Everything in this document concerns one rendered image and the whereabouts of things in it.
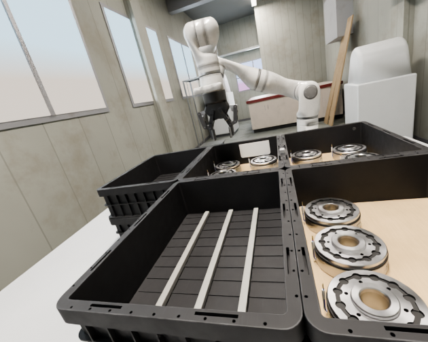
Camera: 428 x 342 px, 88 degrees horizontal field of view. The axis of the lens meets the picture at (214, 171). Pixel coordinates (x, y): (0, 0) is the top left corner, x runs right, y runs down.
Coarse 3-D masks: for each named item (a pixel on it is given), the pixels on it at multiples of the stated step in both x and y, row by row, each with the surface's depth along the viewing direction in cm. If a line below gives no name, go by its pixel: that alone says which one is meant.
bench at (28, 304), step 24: (96, 216) 111; (72, 240) 93; (96, 240) 89; (48, 264) 80; (72, 264) 77; (24, 288) 70; (48, 288) 67; (0, 312) 62; (24, 312) 60; (48, 312) 58; (0, 336) 54; (24, 336) 53; (48, 336) 51; (72, 336) 50
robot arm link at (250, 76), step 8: (224, 64) 95; (232, 64) 94; (240, 64) 95; (224, 72) 97; (232, 72) 99; (240, 72) 95; (248, 72) 94; (256, 72) 94; (248, 80) 96; (256, 80) 95
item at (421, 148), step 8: (320, 128) 85; (328, 128) 84; (376, 128) 69; (392, 136) 60; (400, 136) 58; (408, 144) 53; (416, 144) 51; (400, 152) 49; (408, 152) 48; (416, 152) 47; (288, 160) 59; (336, 160) 52; (344, 160) 51
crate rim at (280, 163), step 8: (272, 136) 90; (280, 136) 87; (224, 144) 97; (232, 144) 96; (280, 144) 77; (208, 152) 90; (200, 160) 81; (280, 160) 65; (192, 168) 73; (272, 168) 56; (280, 168) 55; (184, 176) 66; (200, 176) 63; (208, 176) 61
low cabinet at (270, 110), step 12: (324, 84) 515; (264, 96) 591; (276, 96) 545; (324, 96) 525; (252, 108) 569; (264, 108) 562; (276, 108) 557; (288, 108) 551; (324, 108) 534; (336, 108) 528; (252, 120) 580; (264, 120) 573; (276, 120) 567; (288, 120) 561
